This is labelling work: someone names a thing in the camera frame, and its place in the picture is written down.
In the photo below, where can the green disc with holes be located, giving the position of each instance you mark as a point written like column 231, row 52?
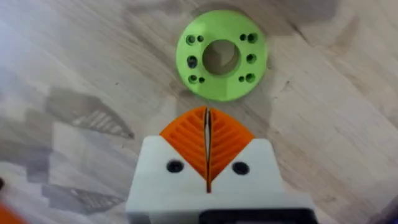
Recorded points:
column 221, row 55

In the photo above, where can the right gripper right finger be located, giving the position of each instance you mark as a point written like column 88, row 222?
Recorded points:
column 242, row 149

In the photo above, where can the orange ribbed wedge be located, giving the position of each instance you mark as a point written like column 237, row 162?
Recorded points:
column 8, row 216

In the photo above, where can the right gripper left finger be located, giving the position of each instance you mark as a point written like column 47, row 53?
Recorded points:
column 174, row 149

